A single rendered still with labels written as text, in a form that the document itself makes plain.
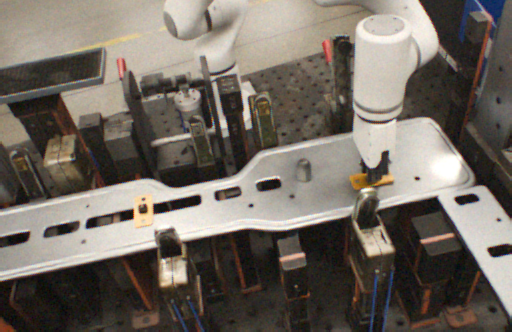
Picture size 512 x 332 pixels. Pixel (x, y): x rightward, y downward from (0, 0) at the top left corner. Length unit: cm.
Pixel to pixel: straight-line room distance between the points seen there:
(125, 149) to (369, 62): 58
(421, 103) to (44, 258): 122
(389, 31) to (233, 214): 45
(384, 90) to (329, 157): 29
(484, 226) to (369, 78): 36
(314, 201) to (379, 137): 20
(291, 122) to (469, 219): 81
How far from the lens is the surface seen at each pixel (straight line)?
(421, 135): 110
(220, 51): 134
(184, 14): 123
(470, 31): 114
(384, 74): 77
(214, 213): 96
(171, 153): 116
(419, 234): 94
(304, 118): 160
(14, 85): 122
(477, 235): 94
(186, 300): 87
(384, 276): 88
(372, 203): 82
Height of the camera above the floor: 173
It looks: 44 degrees down
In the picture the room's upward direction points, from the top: 9 degrees counter-clockwise
